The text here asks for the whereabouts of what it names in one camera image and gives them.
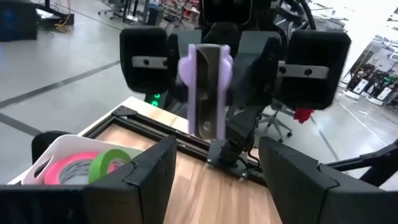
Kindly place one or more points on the black cabinet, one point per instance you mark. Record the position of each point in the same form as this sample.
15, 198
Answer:
17, 21

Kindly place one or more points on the red cloth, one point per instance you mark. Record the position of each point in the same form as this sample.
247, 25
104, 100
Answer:
303, 115

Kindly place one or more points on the green masking tape roll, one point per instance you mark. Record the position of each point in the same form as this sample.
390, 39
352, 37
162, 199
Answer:
99, 161

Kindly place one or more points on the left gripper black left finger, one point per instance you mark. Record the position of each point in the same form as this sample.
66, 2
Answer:
109, 202

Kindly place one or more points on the grey office chair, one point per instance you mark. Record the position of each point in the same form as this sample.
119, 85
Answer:
275, 121

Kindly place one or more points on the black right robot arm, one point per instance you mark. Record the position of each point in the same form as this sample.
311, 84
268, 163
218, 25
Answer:
241, 130

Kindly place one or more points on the black table clamp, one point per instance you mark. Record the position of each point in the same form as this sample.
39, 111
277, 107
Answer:
43, 143

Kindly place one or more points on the black waste bin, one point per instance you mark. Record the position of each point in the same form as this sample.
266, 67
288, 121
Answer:
154, 15

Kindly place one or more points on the shelf with red boxes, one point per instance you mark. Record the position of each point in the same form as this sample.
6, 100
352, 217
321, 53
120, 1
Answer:
183, 9

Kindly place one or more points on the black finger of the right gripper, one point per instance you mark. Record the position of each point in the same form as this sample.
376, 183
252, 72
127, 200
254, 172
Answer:
173, 65
256, 71

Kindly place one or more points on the pink tape roll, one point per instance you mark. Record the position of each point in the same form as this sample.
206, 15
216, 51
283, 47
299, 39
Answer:
54, 169

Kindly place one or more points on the printed photo banner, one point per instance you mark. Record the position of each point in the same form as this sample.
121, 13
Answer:
373, 74

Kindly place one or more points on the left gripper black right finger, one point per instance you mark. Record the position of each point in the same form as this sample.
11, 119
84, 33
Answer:
311, 196

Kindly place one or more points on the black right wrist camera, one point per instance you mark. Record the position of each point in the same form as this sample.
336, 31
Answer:
225, 11

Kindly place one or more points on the white plastic bin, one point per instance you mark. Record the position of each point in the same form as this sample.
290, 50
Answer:
62, 146

